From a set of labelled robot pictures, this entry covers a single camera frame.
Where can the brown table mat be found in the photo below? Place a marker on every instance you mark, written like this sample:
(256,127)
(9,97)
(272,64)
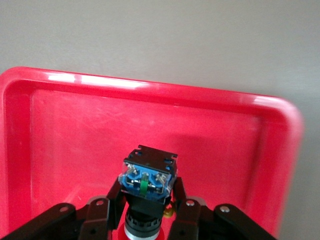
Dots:
(160,32)

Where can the red plastic tray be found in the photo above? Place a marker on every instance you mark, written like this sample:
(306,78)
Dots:
(100,137)

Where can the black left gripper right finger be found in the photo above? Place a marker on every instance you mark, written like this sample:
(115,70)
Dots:
(190,220)

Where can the red push button switch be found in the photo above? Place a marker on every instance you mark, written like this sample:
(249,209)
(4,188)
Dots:
(147,180)

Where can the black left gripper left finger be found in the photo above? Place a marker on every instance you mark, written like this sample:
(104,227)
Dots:
(95,217)

